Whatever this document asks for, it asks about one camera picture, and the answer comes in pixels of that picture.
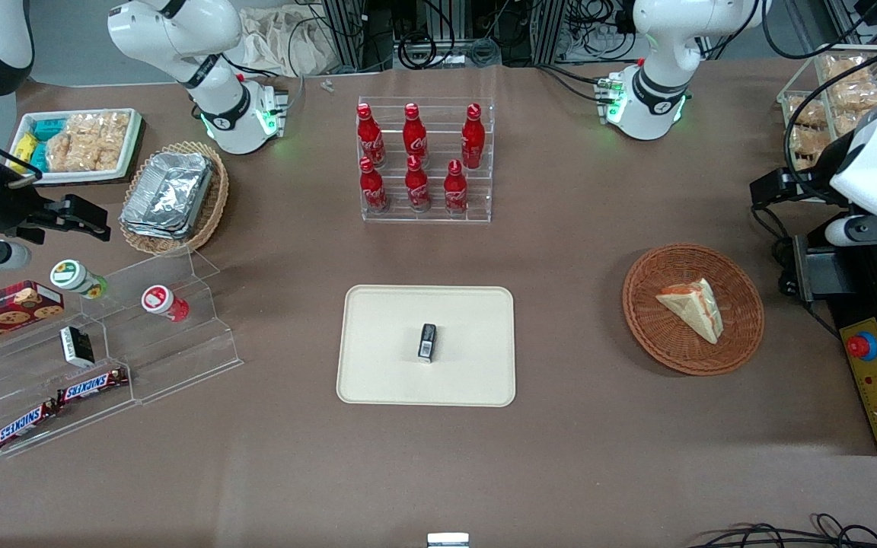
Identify beige plastic tray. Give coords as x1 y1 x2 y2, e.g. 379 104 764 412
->
336 285 517 408

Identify red cookie box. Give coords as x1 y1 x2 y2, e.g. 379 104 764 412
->
0 281 65 352

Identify black coiled cable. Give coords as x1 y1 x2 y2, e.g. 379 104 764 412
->
396 30 439 71

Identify red lidded snack cup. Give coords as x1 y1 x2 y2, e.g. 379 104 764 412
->
141 285 190 323

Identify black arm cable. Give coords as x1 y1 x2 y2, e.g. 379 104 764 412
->
783 44 877 200

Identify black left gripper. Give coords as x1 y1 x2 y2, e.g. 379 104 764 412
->
751 137 859 208

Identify round brown wicker basket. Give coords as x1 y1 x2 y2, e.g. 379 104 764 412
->
621 243 765 377

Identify stacked aluminium foil trays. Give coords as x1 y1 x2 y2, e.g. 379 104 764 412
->
120 151 215 241

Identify teal snack packet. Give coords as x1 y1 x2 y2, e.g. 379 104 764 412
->
30 116 68 173

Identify black metal stand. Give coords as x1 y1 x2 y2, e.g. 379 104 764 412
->
792 227 877 457

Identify clear bag of fried snacks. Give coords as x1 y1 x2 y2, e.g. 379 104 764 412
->
819 53 877 116
783 96 829 171

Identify clear acrylic step shelf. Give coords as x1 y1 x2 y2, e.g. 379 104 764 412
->
0 247 244 458

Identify clear acrylic snack box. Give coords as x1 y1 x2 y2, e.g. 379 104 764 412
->
777 44 877 174

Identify beige cloth bag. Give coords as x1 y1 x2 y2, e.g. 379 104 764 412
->
239 6 335 77

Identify oval tan wicker basket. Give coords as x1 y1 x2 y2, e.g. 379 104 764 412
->
118 141 231 256

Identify red cola bottle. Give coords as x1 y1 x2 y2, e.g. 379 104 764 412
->
443 160 470 215
404 155 432 213
402 103 429 165
359 156 391 215
356 103 387 169
461 103 486 170

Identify triangle sandwich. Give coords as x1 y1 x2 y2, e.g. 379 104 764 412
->
655 278 726 346

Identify black floor cables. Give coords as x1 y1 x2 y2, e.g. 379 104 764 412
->
691 513 877 548

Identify small black white box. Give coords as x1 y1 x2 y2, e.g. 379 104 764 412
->
59 325 96 367

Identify clear acrylic bottle rack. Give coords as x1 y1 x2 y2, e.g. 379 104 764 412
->
356 96 497 225

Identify green lidded snack cup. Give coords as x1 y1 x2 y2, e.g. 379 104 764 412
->
49 259 109 300

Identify clear bag of rice crackers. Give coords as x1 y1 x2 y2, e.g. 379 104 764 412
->
45 112 132 173

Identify brown snickers bar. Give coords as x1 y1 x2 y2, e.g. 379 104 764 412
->
56 367 129 405
0 399 59 449

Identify white rectangular snack tray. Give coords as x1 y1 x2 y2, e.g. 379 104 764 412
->
8 108 144 186

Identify yellow snack packet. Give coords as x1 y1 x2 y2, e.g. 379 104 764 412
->
11 132 37 170

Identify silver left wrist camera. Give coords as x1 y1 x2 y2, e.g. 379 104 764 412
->
824 215 877 247

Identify aluminium profile frame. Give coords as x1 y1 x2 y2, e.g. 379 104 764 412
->
321 0 395 75
528 0 570 63

